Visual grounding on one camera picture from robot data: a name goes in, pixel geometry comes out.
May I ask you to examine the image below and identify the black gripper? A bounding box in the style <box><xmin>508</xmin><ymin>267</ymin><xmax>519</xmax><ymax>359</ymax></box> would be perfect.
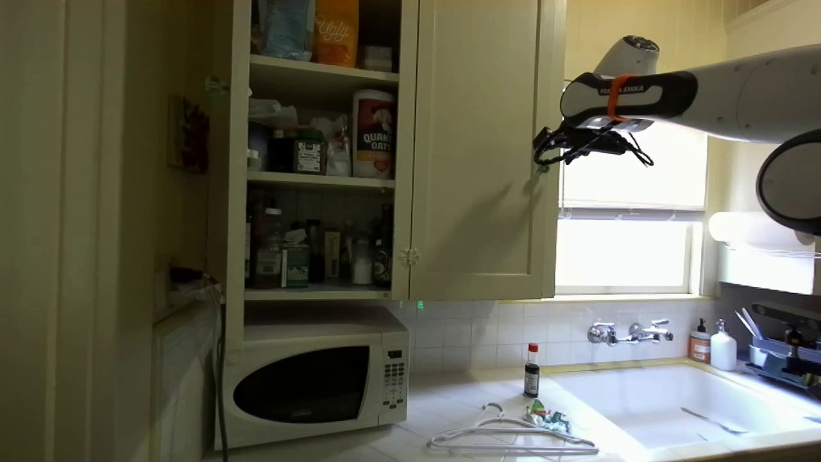
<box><xmin>533</xmin><ymin>126</ymin><xmax>635</xmax><ymax>170</ymax></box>

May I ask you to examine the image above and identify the cream cabinet door with knob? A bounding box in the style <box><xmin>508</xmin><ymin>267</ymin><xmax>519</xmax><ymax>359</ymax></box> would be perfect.
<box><xmin>408</xmin><ymin>0</ymin><xmax>567</xmax><ymax>302</ymax></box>

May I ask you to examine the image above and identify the white roller window shade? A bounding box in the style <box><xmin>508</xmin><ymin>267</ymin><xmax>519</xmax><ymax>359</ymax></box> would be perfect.
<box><xmin>558</xmin><ymin>118</ymin><xmax>711</xmax><ymax>212</ymax></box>

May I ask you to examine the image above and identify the white framed kitchen window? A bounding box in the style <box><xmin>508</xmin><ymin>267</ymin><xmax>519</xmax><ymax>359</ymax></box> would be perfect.
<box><xmin>554</xmin><ymin>78</ymin><xmax>712</xmax><ymax>299</ymax></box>

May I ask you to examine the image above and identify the oats canister with red label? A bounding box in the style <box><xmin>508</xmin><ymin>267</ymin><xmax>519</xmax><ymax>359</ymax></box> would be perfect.
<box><xmin>350</xmin><ymin>87</ymin><xmax>398</xmax><ymax>178</ymax></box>

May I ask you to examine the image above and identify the small white container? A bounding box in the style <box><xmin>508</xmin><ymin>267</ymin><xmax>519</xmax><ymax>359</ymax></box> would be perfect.
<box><xmin>359</xmin><ymin>42</ymin><xmax>399</xmax><ymax>71</ymax></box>

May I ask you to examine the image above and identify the dark glass bottle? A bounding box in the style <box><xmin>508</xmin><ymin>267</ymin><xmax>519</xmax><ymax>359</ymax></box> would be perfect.
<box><xmin>370</xmin><ymin>212</ymin><xmax>394</xmax><ymax>289</ymax></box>

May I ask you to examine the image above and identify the pale food pouch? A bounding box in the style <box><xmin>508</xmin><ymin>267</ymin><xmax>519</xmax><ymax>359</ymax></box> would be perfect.
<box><xmin>324</xmin><ymin>112</ymin><xmax>353</xmax><ymax>177</ymax></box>

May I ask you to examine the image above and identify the white paper towel roll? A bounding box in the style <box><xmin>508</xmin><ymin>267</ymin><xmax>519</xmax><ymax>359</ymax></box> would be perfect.
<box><xmin>706</xmin><ymin>207</ymin><xmax>807</xmax><ymax>250</ymax></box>

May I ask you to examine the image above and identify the small white shaker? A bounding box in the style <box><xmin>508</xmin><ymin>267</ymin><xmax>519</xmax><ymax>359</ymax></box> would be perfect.
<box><xmin>350</xmin><ymin>235</ymin><xmax>374</xmax><ymax>288</ymax></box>

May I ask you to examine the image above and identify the soy sauce bottle red cap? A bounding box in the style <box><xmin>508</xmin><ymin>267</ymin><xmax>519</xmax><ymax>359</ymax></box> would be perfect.
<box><xmin>521</xmin><ymin>340</ymin><xmax>543</xmax><ymax>399</ymax></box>

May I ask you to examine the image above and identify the dark jar with white label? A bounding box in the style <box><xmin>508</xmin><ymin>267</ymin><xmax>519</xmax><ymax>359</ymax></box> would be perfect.
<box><xmin>293</xmin><ymin>126</ymin><xmax>329</xmax><ymax>177</ymax></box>

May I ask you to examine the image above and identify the orange food box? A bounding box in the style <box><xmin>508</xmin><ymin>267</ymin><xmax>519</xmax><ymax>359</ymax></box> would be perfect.
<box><xmin>312</xmin><ymin>0</ymin><xmax>362</xmax><ymax>69</ymax></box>

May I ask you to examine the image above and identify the amber soap pump bottle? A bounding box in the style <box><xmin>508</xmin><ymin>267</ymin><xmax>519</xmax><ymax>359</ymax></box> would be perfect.
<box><xmin>688</xmin><ymin>317</ymin><xmax>712</xmax><ymax>365</ymax></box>

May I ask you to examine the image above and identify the white dish soap bottle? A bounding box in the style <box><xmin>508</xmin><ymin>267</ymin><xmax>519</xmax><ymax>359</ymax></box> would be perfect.
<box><xmin>707</xmin><ymin>317</ymin><xmax>739</xmax><ymax>372</ymax></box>

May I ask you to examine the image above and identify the green and white carton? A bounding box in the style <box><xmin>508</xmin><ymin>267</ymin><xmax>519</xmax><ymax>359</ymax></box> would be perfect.
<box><xmin>280</xmin><ymin>223</ymin><xmax>312</xmax><ymax>289</ymax></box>

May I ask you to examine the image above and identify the white kitchen sink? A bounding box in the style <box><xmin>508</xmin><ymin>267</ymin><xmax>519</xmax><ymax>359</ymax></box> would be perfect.
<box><xmin>547</xmin><ymin>361</ymin><xmax>821</xmax><ymax>456</ymax></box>

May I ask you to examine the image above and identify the blue food bag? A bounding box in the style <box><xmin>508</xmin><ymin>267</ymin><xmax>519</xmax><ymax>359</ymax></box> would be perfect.
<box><xmin>254</xmin><ymin>0</ymin><xmax>315</xmax><ymax>60</ymax></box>

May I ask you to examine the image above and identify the tall dark bottle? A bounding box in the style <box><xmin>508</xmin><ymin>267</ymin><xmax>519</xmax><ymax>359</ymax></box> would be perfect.
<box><xmin>252</xmin><ymin>202</ymin><xmax>284</xmax><ymax>289</ymax></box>

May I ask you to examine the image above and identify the dark dish drying rack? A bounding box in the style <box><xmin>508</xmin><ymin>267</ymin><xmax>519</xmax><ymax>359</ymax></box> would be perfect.
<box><xmin>737</xmin><ymin>302</ymin><xmax>821</xmax><ymax>395</ymax></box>

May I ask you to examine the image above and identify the white microwave oven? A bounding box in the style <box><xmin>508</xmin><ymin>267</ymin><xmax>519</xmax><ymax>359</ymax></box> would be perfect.
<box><xmin>212</xmin><ymin>306</ymin><xmax>409</xmax><ymax>453</ymax></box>

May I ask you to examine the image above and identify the dark clutter pile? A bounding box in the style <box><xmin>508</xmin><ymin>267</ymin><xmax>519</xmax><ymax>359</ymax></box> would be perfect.
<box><xmin>163</xmin><ymin>263</ymin><xmax>222</xmax><ymax>306</ymax></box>

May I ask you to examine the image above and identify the white boxy appliance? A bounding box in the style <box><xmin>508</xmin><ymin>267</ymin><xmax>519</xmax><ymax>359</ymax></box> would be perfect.
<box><xmin>150</xmin><ymin>297</ymin><xmax>225</xmax><ymax>462</ymax></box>

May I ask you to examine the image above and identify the orange cable strap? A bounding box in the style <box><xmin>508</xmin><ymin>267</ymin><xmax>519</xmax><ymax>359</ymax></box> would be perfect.
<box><xmin>606</xmin><ymin>73</ymin><xmax>634</xmax><ymax>118</ymax></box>

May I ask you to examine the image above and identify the cream wall cabinet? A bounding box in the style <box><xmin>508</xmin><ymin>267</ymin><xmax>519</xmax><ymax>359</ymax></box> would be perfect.
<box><xmin>222</xmin><ymin>0</ymin><xmax>569</xmax><ymax>302</ymax></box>

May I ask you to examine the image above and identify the chrome wall tap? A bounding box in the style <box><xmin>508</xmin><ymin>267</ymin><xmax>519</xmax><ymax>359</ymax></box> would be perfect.
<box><xmin>588</xmin><ymin>317</ymin><xmax>620</xmax><ymax>347</ymax></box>
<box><xmin>625</xmin><ymin>315</ymin><xmax>676</xmax><ymax>347</ymax></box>

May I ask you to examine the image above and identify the red wall decoration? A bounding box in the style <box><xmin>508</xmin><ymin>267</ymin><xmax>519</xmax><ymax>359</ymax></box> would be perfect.
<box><xmin>175</xmin><ymin>94</ymin><xmax>212</xmax><ymax>177</ymax></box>

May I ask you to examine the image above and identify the black microwave power cord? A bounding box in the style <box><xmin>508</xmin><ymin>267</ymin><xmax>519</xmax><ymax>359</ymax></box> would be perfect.
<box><xmin>212</xmin><ymin>324</ymin><xmax>231</xmax><ymax>449</ymax></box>

